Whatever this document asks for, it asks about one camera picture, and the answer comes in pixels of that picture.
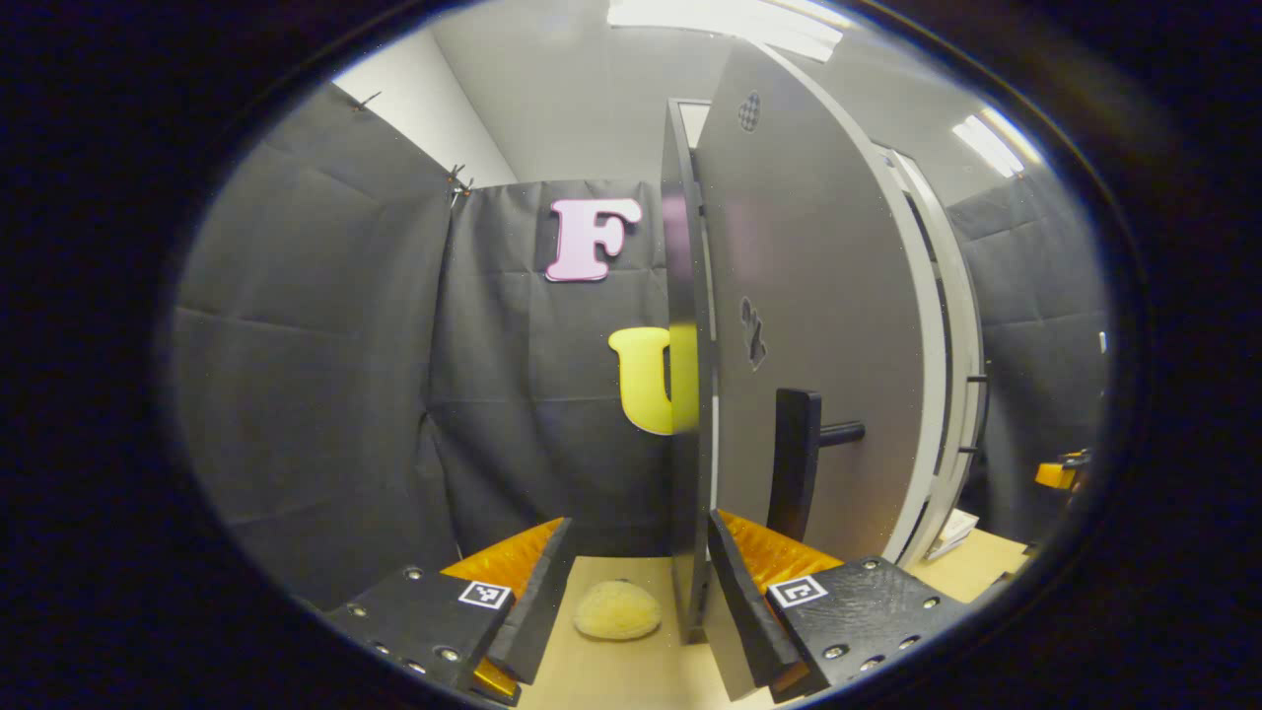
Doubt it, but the pale yellow round sponge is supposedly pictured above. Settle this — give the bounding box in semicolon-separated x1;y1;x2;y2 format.
574;580;664;642

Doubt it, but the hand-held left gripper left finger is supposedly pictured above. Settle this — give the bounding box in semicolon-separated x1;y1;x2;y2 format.
325;516;576;706

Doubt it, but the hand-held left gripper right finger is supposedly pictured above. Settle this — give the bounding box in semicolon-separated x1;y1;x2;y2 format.
706;508;972;703

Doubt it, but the white and grey cabinet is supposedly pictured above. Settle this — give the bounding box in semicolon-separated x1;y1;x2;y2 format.
663;97;989;642

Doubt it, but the long ceiling light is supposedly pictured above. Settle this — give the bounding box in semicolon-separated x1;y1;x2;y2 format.
606;0;849;62
951;106;1044;178

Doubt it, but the black door handle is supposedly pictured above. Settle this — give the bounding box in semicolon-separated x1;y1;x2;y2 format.
956;360;992;460
767;388;867;543

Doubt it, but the white booklet stack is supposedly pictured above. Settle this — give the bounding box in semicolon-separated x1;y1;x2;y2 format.
927;508;982;561

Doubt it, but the white cabinet door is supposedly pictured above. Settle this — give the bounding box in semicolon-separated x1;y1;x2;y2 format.
887;146;989;571
693;39;949;647

